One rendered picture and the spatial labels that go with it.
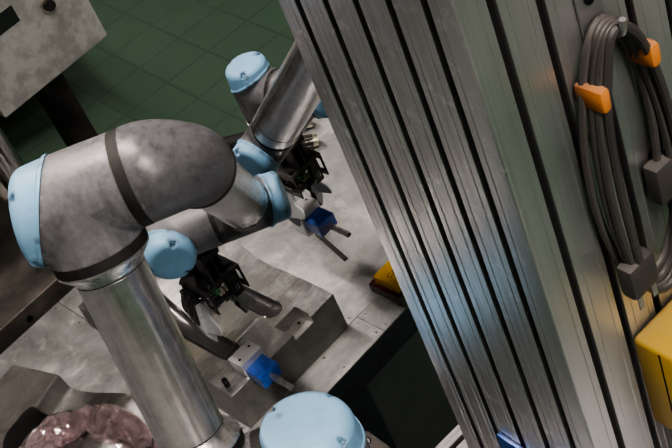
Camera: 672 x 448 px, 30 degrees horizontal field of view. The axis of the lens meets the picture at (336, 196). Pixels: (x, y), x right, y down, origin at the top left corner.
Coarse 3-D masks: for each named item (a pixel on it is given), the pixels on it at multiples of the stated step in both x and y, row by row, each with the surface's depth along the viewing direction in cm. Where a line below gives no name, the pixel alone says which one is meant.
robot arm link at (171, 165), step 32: (128, 128) 139; (160, 128) 139; (192, 128) 142; (128, 160) 136; (160, 160) 136; (192, 160) 139; (224, 160) 144; (160, 192) 137; (192, 192) 140; (224, 192) 146; (256, 192) 166; (224, 224) 176; (256, 224) 175
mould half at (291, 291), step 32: (224, 256) 237; (160, 288) 233; (256, 288) 230; (288, 288) 227; (320, 288) 224; (224, 320) 227; (256, 320) 224; (320, 320) 222; (192, 352) 224; (288, 352) 218; (320, 352) 224; (256, 384) 215; (256, 416) 217
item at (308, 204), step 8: (304, 200) 233; (312, 200) 232; (304, 208) 231; (312, 208) 231; (320, 208) 232; (312, 216) 231; (320, 216) 230; (328, 216) 229; (304, 224) 231; (312, 224) 229; (320, 224) 228; (328, 224) 229; (304, 232) 233; (312, 232) 231; (320, 232) 229; (336, 232) 228; (344, 232) 226
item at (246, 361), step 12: (240, 348) 216; (252, 348) 215; (240, 360) 214; (252, 360) 214; (264, 360) 214; (240, 372) 215; (252, 372) 212; (264, 372) 212; (276, 372) 213; (264, 384) 212; (288, 384) 209
